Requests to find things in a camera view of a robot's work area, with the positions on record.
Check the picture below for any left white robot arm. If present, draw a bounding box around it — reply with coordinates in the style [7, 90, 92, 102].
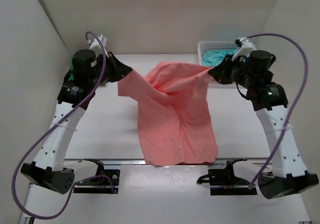
[20, 49, 132, 194]

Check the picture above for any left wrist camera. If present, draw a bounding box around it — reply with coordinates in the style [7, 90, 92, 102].
[87, 34, 108, 56]

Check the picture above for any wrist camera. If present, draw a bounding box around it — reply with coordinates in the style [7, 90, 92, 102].
[87, 34, 108, 56]
[232, 37, 257, 61]

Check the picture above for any teal t-shirt in basket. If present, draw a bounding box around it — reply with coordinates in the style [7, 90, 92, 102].
[201, 49, 237, 68]

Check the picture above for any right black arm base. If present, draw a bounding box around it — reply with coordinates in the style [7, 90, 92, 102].
[196, 158, 258, 196]

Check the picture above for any aluminium table rail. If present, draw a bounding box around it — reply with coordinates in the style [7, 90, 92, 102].
[64, 157, 267, 166]

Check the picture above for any green folded t-shirt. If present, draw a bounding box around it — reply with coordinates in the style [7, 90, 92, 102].
[67, 54, 107, 87]

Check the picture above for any white plastic basket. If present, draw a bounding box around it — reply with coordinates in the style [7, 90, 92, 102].
[197, 40, 239, 89]

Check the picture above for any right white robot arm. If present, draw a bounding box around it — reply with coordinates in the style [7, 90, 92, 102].
[208, 50, 319, 200]

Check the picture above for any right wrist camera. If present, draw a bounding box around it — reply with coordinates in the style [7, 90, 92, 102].
[232, 37, 257, 61]

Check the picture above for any pink t-shirt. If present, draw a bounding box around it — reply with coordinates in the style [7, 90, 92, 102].
[117, 62, 218, 167]

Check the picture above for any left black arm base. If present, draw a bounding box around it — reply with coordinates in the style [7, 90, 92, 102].
[73, 158, 121, 194]

